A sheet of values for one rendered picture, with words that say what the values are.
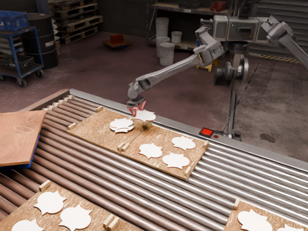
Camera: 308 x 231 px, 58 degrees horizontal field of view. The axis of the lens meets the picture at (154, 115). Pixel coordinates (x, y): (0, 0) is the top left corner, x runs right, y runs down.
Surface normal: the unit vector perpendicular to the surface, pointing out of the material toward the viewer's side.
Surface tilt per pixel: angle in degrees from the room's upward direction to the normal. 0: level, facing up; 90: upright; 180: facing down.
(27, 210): 0
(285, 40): 87
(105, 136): 0
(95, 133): 0
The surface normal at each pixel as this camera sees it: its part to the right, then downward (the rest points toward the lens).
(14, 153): 0.01, -0.85
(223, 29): -0.12, 0.51
